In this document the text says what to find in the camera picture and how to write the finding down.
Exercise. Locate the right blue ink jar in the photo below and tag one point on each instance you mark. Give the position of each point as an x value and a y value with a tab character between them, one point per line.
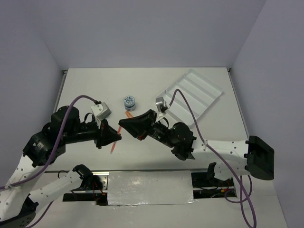
129	103

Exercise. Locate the orange highlighter pen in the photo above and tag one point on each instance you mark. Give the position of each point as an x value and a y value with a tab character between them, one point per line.
114	144

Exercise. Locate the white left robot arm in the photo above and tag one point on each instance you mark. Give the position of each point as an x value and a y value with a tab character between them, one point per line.
19	203

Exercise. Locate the white divided plastic tray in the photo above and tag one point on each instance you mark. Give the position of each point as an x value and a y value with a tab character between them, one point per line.
199	91

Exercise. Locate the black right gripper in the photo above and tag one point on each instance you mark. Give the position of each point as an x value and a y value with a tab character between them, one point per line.
140	125

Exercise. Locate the orange transparent eraser case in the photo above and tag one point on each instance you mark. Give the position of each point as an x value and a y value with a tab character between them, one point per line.
128	114

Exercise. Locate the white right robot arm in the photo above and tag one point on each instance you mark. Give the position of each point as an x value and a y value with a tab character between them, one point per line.
222	159

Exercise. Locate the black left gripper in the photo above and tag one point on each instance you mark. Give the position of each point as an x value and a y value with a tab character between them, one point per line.
106	134

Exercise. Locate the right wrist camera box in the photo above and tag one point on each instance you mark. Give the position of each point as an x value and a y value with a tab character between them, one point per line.
161	108

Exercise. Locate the silver foil covered plate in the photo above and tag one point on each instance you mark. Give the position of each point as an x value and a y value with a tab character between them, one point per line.
150	188

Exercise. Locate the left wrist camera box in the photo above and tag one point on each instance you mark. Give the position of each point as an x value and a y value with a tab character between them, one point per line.
100	112

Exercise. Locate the metal base rail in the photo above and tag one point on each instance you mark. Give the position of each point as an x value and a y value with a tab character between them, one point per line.
203	188

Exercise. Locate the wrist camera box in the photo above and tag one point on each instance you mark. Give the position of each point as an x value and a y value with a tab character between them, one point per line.
100	112
161	108

